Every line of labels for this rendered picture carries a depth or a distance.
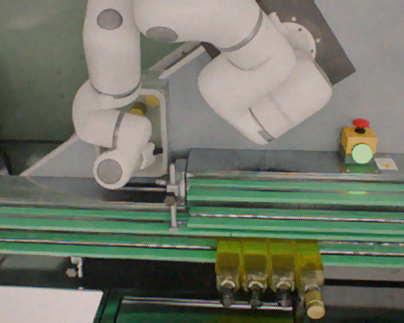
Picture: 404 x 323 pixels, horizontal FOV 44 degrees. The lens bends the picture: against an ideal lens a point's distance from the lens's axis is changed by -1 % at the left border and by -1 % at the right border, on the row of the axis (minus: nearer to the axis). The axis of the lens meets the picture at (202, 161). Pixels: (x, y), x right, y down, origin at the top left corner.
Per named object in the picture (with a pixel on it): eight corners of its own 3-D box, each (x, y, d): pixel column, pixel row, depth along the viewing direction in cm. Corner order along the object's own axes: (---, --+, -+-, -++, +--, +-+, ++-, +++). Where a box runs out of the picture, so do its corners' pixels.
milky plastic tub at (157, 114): (106, 160, 132) (98, 176, 124) (98, 78, 122) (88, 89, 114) (172, 161, 131) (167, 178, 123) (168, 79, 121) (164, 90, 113)
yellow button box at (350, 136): (339, 150, 126) (343, 163, 120) (341, 123, 123) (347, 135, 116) (366, 151, 126) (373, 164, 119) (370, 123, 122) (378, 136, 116)
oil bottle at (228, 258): (217, 236, 125) (214, 295, 106) (218, 217, 123) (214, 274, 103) (240, 237, 125) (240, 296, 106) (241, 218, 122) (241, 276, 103)
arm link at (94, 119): (146, 61, 84) (148, 128, 103) (73, 44, 85) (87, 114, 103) (133, 100, 80) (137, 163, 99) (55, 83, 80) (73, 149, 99)
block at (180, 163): (174, 191, 128) (171, 206, 121) (173, 158, 123) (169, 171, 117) (189, 191, 127) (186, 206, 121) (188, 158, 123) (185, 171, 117)
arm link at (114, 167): (100, 110, 93) (150, 120, 93) (113, 104, 103) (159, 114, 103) (87, 186, 96) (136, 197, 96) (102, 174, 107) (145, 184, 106)
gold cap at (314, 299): (309, 306, 102) (312, 321, 98) (301, 294, 101) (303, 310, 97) (325, 299, 101) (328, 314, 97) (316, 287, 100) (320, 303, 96)
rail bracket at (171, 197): (171, 211, 122) (164, 242, 111) (169, 150, 115) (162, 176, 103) (184, 212, 122) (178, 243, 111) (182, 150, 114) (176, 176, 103)
